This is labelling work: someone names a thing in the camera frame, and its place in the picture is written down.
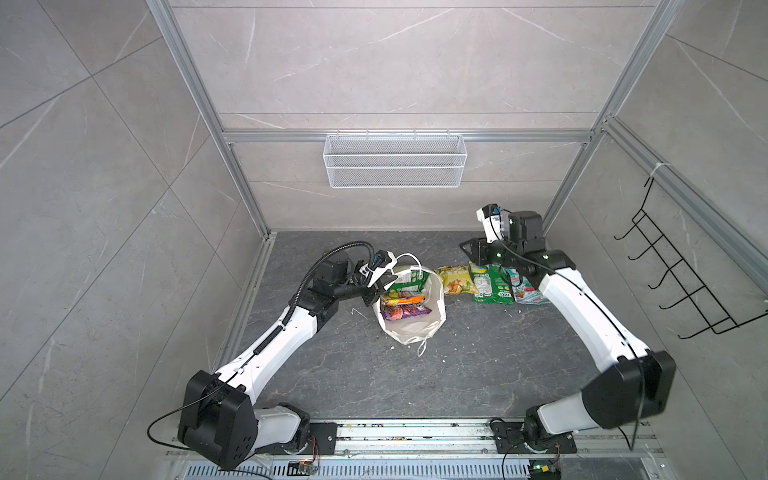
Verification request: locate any yellow chips snack bag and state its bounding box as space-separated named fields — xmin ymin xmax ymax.
xmin=435 ymin=265 xmax=479 ymax=296

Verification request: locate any white floral paper bag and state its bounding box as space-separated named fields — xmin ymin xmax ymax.
xmin=372 ymin=253 xmax=446 ymax=358

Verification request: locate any green white snack packet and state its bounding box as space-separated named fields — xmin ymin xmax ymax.
xmin=389 ymin=269 xmax=429 ymax=293

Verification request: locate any orange snack packet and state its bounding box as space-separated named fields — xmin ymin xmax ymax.
xmin=380 ymin=291 xmax=426 ymax=307

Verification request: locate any teal snack packet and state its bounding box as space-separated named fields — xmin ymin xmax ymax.
xmin=505 ymin=268 xmax=549 ymax=305

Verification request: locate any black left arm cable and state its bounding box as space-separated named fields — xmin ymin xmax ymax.
xmin=281 ymin=241 xmax=376 ymax=328

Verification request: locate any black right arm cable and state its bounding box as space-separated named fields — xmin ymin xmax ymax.
xmin=488 ymin=206 xmax=649 ymax=451

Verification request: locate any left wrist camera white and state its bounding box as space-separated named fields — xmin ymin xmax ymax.
xmin=358 ymin=250 xmax=397 ymax=288

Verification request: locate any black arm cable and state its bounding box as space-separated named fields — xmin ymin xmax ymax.
xmin=281 ymin=241 xmax=376 ymax=328
xmin=488 ymin=206 xmax=649 ymax=451

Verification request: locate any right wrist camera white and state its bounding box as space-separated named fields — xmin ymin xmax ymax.
xmin=476 ymin=204 xmax=510 ymax=244

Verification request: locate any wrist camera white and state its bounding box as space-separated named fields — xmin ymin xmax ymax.
xmin=476 ymin=204 xmax=510 ymax=244
xmin=358 ymin=250 xmax=397 ymax=288

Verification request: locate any green Fox's candy bag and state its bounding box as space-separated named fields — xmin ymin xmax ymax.
xmin=469 ymin=263 xmax=515 ymax=305

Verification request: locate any purple Fox's berries candy bag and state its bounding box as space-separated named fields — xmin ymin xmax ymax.
xmin=381 ymin=304 xmax=432 ymax=322

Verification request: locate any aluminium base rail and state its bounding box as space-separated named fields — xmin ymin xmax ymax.
xmin=159 ymin=418 xmax=676 ymax=479

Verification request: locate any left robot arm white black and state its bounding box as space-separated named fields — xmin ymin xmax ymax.
xmin=177 ymin=251 xmax=397 ymax=470

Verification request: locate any black wire hook rack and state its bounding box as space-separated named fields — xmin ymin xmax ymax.
xmin=613 ymin=178 xmax=767 ymax=340

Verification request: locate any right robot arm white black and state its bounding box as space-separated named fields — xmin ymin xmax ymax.
xmin=460 ymin=204 xmax=677 ymax=452

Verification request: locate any white wire mesh basket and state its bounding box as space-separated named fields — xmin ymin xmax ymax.
xmin=323 ymin=133 xmax=468 ymax=189

